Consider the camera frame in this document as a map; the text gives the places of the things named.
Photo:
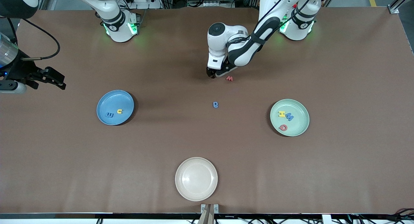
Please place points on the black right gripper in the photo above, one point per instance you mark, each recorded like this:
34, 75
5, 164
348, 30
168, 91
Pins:
20, 70

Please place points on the blue lowercase foam letter m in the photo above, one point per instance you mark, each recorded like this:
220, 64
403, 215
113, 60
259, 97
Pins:
110, 115

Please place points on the yellow foam letter H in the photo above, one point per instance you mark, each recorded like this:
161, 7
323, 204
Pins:
282, 114

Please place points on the red foam letter Q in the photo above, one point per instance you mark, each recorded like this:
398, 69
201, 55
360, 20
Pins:
280, 127

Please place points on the blue uppercase foam letter M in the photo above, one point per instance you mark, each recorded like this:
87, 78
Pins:
290, 117

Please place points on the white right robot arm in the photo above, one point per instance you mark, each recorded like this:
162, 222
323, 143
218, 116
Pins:
118, 30

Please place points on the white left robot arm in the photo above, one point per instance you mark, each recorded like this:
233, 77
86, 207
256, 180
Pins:
226, 43

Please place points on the blue plate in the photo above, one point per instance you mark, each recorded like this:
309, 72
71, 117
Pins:
115, 101

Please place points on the brown table cover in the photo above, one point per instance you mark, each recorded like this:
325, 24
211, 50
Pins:
207, 143

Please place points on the green plate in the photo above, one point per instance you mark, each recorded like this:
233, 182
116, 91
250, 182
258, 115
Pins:
297, 127

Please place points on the cream plate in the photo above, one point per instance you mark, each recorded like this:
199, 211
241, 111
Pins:
196, 179

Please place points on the metal mounting bracket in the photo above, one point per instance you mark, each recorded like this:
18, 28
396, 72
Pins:
202, 208

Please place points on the tan camera post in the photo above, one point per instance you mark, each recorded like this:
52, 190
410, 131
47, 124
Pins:
207, 217

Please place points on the aluminium frame profile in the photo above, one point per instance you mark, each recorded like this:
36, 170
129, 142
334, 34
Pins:
399, 3

